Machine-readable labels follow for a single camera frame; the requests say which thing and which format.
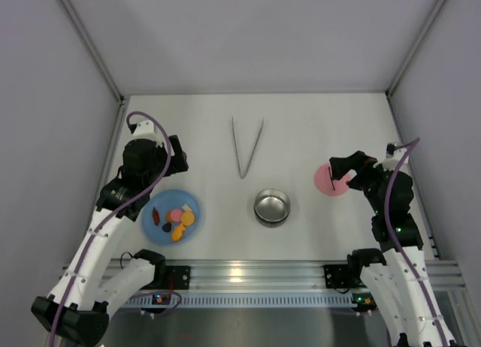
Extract left controller board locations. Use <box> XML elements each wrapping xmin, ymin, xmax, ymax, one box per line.
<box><xmin>152</xmin><ymin>293</ymin><xmax>171</xmax><ymax>306</ymax></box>

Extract red-brown leaf-shaped food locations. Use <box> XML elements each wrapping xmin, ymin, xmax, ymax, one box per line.
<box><xmin>152</xmin><ymin>208</ymin><xmax>160</xmax><ymax>226</ymax></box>

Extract steel lunch box bowl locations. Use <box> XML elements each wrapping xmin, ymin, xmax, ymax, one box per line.
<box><xmin>253</xmin><ymin>188</ymin><xmax>291</xmax><ymax>228</ymax></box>

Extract controller board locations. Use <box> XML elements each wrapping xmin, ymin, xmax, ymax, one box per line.
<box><xmin>352</xmin><ymin>293</ymin><xmax>377</xmax><ymax>313</ymax></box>
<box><xmin>152</xmin><ymin>293</ymin><xmax>171</xmax><ymax>306</ymax></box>

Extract slotted cable duct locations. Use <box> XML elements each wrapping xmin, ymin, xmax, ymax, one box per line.
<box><xmin>119</xmin><ymin>294</ymin><xmax>362</xmax><ymax>309</ymax></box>

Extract orange fish-shaped cookie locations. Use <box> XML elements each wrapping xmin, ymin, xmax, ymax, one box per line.
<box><xmin>171</xmin><ymin>224</ymin><xmax>186</xmax><ymax>243</ymax></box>

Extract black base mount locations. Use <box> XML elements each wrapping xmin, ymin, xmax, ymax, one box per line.
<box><xmin>146</xmin><ymin>265</ymin><xmax>191</xmax><ymax>291</ymax></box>
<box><xmin>323</xmin><ymin>264</ymin><xmax>365</xmax><ymax>290</ymax></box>

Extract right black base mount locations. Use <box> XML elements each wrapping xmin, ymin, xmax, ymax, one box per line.
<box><xmin>323</xmin><ymin>264</ymin><xmax>365</xmax><ymax>290</ymax></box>

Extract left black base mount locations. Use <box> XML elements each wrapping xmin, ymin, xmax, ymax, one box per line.
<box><xmin>146</xmin><ymin>265</ymin><xmax>191</xmax><ymax>291</ymax></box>

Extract blue plate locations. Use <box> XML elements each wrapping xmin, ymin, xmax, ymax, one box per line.
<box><xmin>141</xmin><ymin>189</ymin><xmax>201</xmax><ymax>246</ymax></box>

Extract yellow dotted round biscuit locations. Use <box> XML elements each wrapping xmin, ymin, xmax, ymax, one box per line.
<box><xmin>180</xmin><ymin>211</ymin><xmax>196</xmax><ymax>227</ymax></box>

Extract black chocolate piece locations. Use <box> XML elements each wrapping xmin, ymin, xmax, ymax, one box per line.
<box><xmin>162</xmin><ymin>222</ymin><xmax>172</xmax><ymax>233</ymax></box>

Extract aluminium rail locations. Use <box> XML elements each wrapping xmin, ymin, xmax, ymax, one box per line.
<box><xmin>56</xmin><ymin>259</ymin><xmax>467</xmax><ymax>292</ymax></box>

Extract pink lunch box lid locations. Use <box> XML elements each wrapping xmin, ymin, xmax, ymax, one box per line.
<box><xmin>314</xmin><ymin>164</ymin><xmax>350</xmax><ymax>197</ymax></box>

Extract metal tongs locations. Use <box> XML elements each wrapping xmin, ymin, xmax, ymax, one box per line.
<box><xmin>230</xmin><ymin>117</ymin><xmax>265</xmax><ymax>180</ymax></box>

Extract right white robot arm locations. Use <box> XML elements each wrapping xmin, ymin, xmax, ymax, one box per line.
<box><xmin>329</xmin><ymin>151</ymin><xmax>458</xmax><ymax>346</ymax></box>

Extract pink round cookie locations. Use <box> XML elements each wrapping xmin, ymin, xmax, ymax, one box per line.
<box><xmin>170</xmin><ymin>209</ymin><xmax>183</xmax><ymax>222</ymax></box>

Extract orange round cookie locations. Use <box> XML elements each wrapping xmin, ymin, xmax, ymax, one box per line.
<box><xmin>165</xmin><ymin>212</ymin><xmax>173</xmax><ymax>223</ymax></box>

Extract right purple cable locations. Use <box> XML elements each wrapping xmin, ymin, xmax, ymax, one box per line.
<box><xmin>389</xmin><ymin>137</ymin><xmax>450</xmax><ymax>347</ymax></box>

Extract right controller board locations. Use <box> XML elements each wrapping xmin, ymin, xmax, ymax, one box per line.
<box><xmin>352</xmin><ymin>293</ymin><xmax>377</xmax><ymax>313</ymax></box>

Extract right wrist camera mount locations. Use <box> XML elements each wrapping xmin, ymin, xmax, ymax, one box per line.
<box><xmin>380</xmin><ymin>143</ymin><xmax>405</xmax><ymax>170</ymax></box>

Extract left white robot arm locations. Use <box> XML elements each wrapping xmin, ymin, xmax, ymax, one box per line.
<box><xmin>31</xmin><ymin>135</ymin><xmax>189</xmax><ymax>346</ymax></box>

